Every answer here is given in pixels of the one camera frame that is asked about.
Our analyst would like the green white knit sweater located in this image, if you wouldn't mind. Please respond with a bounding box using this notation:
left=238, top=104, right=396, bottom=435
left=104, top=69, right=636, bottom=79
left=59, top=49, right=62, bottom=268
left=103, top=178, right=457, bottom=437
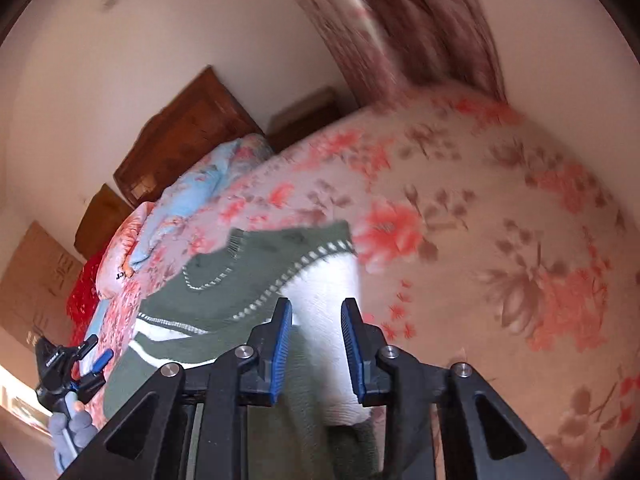
left=103, top=221, right=378, bottom=479

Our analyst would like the gloved left hand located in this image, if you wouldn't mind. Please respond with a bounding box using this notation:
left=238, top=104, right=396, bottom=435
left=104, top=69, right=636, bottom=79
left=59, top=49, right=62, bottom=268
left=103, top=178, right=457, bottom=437
left=49, top=392, right=98, bottom=474

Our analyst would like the red patterned blanket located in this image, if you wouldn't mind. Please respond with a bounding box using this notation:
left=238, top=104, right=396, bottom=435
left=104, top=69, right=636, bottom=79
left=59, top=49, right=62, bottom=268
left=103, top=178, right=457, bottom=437
left=66, top=246, right=106, bottom=346

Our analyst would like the brown cardboard box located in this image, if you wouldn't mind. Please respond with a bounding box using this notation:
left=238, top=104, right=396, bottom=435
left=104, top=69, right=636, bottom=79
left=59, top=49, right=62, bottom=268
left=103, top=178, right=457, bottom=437
left=1, top=221, right=82, bottom=349

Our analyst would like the pink floral pillow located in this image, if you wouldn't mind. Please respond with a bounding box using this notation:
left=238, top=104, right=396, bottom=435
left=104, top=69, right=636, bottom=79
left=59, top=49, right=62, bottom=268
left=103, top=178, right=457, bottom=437
left=96, top=202, right=155, bottom=300

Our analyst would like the small wooden headboard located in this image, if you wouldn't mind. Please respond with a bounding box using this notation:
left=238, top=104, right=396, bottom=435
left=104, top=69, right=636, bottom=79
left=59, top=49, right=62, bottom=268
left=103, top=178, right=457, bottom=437
left=74, top=184, right=134, bottom=259

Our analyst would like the blue floral folded quilt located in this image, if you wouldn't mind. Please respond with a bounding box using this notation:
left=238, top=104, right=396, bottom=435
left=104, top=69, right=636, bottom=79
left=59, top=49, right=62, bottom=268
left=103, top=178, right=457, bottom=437
left=128, top=133, right=273, bottom=271

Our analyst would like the pink floral bed sheet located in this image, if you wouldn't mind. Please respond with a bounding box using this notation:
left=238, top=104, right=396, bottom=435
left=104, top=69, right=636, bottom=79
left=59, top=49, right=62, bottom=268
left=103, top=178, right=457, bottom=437
left=100, top=84, right=639, bottom=479

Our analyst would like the dark wooden nightstand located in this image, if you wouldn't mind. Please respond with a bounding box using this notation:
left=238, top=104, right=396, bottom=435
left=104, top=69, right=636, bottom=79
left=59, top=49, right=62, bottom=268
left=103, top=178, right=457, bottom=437
left=266, top=87, right=357, bottom=154

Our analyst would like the large carved wooden headboard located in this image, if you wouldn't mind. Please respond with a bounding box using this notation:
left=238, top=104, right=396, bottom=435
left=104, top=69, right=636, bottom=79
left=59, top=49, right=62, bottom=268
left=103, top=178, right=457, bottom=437
left=114, top=66, right=262, bottom=207

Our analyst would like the pink floral curtain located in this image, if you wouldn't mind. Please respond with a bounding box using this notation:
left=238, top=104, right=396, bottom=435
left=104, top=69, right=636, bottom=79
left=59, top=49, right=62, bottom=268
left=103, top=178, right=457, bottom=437
left=296, top=0, right=506, bottom=106

